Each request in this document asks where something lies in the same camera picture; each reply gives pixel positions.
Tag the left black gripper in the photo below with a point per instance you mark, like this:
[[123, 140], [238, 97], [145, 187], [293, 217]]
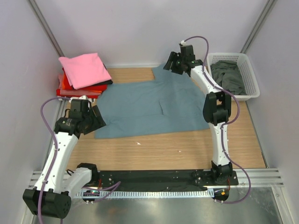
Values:
[[98, 123]]

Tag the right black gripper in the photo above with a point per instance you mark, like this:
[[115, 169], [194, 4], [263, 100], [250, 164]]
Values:
[[173, 55]]

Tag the blue-grey t shirt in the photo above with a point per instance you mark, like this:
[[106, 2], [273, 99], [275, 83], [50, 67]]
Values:
[[169, 103]]

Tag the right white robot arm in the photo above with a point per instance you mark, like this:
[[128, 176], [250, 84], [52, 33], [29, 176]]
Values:
[[216, 109]]

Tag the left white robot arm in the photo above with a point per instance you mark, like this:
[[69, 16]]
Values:
[[51, 195]]

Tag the black folded t shirt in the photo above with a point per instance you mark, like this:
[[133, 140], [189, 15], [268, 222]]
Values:
[[106, 82]]

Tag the light red folded t shirt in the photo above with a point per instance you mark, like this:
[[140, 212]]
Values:
[[74, 93]]

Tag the pink folded t shirt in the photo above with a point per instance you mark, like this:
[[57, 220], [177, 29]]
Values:
[[84, 70]]

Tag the dark grey t shirt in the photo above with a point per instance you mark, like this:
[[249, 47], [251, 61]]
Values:
[[227, 75]]

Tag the white plastic basket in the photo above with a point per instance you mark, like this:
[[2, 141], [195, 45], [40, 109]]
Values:
[[245, 69]]

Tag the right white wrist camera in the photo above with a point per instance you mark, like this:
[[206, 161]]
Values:
[[182, 43]]

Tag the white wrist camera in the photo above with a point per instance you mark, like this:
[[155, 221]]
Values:
[[84, 97], [182, 43]]

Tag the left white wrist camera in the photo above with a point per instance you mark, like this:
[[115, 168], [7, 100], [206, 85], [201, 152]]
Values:
[[84, 97]]

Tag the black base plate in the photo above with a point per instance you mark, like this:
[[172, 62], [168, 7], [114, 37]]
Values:
[[161, 180]]

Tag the white slotted cable duct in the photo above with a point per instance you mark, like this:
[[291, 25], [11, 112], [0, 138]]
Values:
[[145, 195]]

